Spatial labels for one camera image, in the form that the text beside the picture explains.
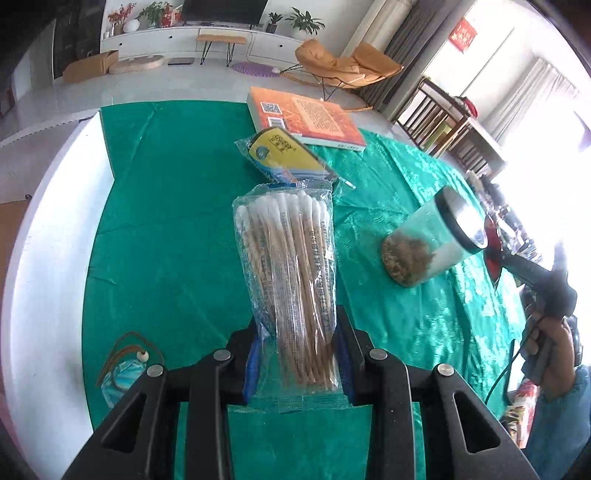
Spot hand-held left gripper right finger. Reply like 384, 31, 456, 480
335, 305, 541, 480

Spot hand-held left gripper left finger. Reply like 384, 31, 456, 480
62, 318, 259, 480

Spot cotton swabs pack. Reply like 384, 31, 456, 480
231, 181, 354, 411

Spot white cardboard box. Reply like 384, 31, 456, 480
0, 108, 116, 480

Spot person's right forearm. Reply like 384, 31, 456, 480
524, 364, 591, 480

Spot person's right hand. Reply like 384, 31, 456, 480
522, 295, 578, 400

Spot cluttered side table items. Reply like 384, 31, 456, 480
466, 171, 555, 259

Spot clear jar with black lid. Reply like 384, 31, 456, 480
381, 185, 489, 288

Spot red printed bag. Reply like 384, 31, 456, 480
501, 378, 541, 448

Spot green tablecloth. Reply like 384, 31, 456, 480
81, 99, 529, 480

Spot white sheer curtain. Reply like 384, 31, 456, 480
482, 58, 578, 139

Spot dark wooden chair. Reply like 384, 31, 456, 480
392, 76, 506, 176

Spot yellow sponge packet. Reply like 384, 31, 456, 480
235, 128, 356, 190

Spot orange book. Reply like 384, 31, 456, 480
246, 86, 368, 151

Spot grey curtain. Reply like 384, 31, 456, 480
358, 4, 446, 112

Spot purple round cushion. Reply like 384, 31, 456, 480
231, 62, 275, 79

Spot orange lounge chair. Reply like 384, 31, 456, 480
281, 39, 403, 100

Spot white standing air conditioner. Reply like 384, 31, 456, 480
342, 0, 411, 47

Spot round beige cushion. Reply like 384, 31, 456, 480
109, 54, 165, 75

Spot wooden bench with metal legs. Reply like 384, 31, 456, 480
196, 33, 247, 68

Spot white television cabinet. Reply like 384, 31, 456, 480
100, 21, 319, 58

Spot brown cardboard box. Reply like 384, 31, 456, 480
62, 50, 120, 84

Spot large green potted plant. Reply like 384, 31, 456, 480
285, 7, 325, 40

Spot black television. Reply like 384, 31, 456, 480
181, 0, 269, 25

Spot bushy potted plant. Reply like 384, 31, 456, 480
137, 1, 171, 28

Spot dark display cabinet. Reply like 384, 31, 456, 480
51, 0, 105, 79

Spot red flower branches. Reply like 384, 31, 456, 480
107, 2, 137, 35

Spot black cable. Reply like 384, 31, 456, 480
485, 339, 532, 407

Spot teal pouch with brown cord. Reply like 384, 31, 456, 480
95, 331, 166, 409

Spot red wall hanging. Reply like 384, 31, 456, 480
450, 18, 478, 52

